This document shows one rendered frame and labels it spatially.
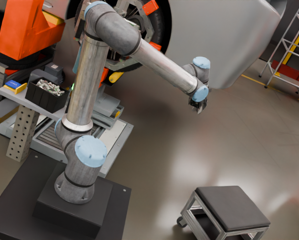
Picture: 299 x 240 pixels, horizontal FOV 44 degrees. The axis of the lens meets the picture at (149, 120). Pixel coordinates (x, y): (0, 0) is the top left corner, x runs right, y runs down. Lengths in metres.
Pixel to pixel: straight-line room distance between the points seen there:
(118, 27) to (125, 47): 0.08
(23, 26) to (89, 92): 0.98
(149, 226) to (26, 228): 0.95
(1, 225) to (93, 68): 0.76
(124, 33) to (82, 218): 0.83
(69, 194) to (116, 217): 0.31
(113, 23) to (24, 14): 1.14
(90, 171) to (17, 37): 1.18
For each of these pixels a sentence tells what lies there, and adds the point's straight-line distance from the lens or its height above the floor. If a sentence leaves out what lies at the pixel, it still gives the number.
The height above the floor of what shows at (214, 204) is 0.34.
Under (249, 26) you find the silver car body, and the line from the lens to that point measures 2.72.
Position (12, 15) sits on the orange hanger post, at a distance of 2.53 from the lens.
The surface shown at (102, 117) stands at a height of 0.15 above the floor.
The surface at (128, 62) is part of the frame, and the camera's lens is 2.75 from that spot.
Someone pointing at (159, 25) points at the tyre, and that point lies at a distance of 2.73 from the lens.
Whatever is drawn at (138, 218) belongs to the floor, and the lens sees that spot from 2.45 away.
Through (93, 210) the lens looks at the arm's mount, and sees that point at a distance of 1.77.
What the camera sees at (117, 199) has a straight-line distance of 2.03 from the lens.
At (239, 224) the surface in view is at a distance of 2.30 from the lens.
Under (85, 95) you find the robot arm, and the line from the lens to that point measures 1.65.
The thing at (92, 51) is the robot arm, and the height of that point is 1.06.
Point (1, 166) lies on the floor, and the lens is 2.48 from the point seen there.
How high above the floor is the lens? 1.57
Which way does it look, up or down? 26 degrees down
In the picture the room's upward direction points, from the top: 25 degrees clockwise
